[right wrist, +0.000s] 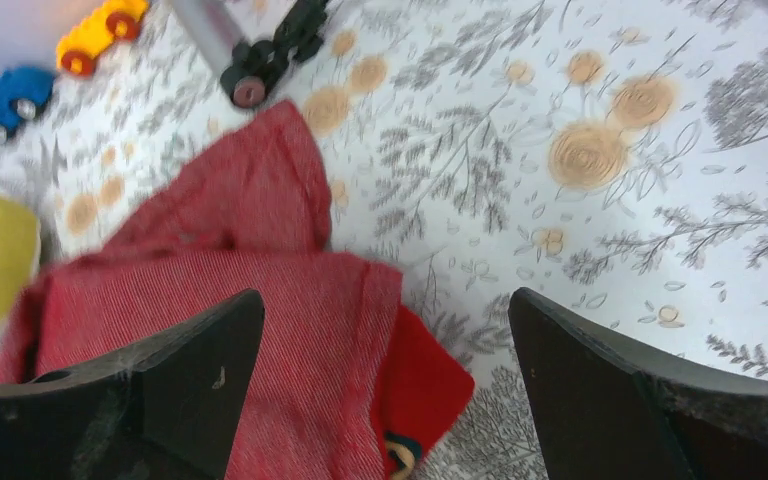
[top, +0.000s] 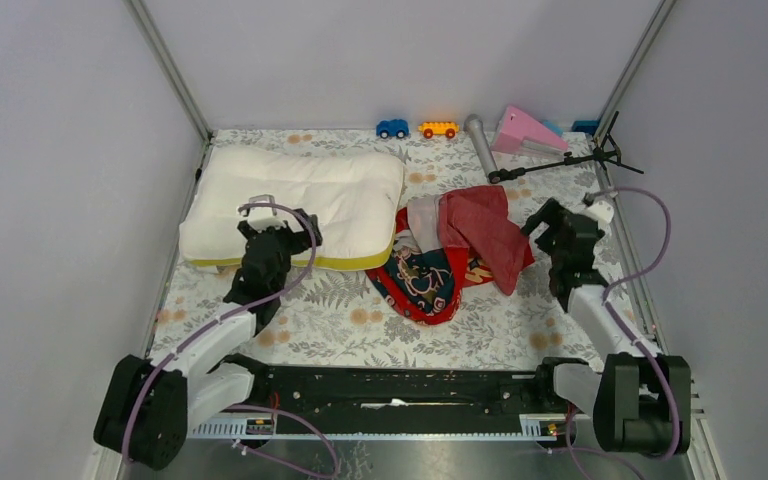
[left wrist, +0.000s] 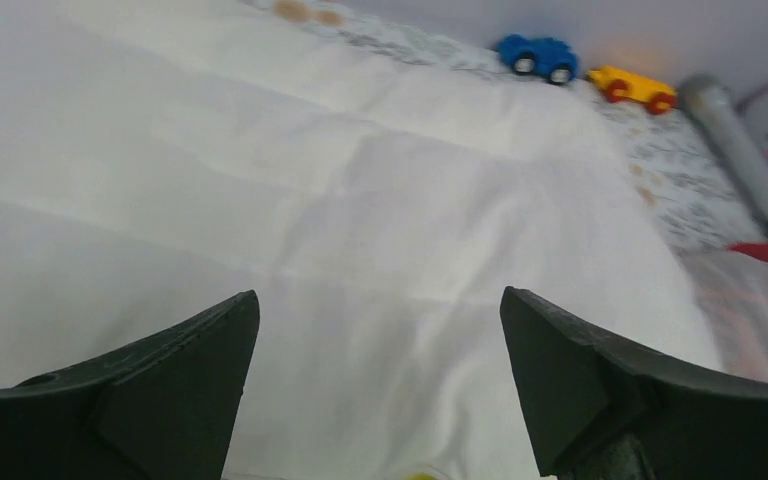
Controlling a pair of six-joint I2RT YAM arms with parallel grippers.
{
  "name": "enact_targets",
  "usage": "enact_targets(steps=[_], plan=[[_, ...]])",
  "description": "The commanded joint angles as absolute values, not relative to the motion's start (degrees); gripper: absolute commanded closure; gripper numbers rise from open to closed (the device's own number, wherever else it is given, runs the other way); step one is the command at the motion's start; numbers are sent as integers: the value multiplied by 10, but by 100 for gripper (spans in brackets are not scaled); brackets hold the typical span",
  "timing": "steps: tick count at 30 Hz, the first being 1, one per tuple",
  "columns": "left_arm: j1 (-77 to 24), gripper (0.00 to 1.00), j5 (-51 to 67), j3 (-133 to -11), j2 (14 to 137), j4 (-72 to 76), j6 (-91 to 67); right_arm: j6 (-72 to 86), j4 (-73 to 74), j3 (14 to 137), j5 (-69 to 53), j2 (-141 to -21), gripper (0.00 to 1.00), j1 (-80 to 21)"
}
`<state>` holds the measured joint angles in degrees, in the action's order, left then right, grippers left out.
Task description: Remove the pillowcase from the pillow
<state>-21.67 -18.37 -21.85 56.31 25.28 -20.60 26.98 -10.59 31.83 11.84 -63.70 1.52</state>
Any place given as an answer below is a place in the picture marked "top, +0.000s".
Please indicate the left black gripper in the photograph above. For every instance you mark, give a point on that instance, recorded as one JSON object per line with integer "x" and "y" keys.
{"x": 298, "y": 241}

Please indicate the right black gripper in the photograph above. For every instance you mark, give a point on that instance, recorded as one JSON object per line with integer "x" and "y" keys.
{"x": 552, "y": 212}

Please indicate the white pillow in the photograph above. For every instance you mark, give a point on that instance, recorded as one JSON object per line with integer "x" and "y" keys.
{"x": 355, "y": 199}

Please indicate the red printed pillowcase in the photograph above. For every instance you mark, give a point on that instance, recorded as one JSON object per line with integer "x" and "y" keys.
{"x": 446, "y": 243}

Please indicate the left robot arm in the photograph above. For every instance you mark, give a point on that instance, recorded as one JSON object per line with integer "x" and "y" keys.
{"x": 152, "y": 405}

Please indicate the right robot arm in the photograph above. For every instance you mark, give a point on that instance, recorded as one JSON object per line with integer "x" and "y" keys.
{"x": 640, "y": 401}

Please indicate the black tripod stand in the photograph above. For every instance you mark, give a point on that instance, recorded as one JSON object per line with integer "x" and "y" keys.
{"x": 604, "y": 153}

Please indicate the light blue block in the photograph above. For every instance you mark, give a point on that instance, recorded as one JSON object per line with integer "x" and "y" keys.
{"x": 557, "y": 130}

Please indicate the pink wedge block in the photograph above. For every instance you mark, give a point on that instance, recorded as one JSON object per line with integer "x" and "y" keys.
{"x": 520, "y": 133}

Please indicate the floral tablecloth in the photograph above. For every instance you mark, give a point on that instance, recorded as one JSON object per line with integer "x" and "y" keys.
{"x": 336, "y": 318}

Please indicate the grey microphone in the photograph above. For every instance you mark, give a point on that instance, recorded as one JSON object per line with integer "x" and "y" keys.
{"x": 473, "y": 127}

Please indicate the blue toy car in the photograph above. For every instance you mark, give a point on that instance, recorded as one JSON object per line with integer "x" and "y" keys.
{"x": 393, "y": 128}

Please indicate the orange toy car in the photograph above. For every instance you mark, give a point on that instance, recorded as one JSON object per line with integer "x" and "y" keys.
{"x": 447, "y": 129}

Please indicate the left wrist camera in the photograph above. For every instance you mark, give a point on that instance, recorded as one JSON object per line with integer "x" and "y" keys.
{"x": 259, "y": 212}

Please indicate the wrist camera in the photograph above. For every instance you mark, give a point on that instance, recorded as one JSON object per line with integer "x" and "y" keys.
{"x": 601, "y": 211}
{"x": 259, "y": 212}

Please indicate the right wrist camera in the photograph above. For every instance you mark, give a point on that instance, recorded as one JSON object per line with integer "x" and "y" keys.
{"x": 601, "y": 211}

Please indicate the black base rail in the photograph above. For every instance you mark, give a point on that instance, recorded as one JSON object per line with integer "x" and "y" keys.
{"x": 353, "y": 403}

